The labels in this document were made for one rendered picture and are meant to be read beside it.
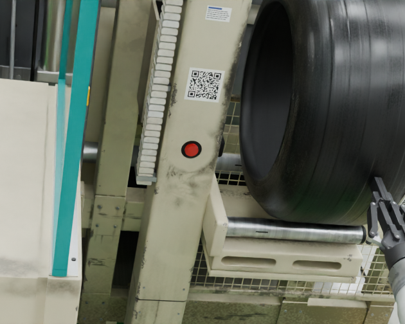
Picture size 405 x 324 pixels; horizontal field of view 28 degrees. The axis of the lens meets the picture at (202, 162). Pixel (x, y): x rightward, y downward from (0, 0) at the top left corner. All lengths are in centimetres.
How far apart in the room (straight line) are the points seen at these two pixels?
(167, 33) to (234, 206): 60
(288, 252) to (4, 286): 95
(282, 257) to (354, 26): 57
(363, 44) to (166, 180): 53
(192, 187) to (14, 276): 85
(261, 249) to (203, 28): 53
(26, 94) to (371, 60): 66
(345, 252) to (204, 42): 62
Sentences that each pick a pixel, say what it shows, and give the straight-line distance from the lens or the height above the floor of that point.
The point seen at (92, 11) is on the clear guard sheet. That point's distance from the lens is 86.
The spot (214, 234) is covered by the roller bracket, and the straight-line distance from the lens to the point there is 178.
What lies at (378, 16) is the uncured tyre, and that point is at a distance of 167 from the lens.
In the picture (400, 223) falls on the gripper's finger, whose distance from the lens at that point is 159.
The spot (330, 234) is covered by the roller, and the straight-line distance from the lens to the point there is 189.
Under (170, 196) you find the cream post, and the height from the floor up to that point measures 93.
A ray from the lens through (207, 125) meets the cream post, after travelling 175.
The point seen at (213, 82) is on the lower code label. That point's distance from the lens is 170.
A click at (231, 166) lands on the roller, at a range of 206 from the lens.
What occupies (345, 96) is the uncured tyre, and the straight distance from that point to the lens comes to 158.
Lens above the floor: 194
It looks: 30 degrees down
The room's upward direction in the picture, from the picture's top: 12 degrees clockwise
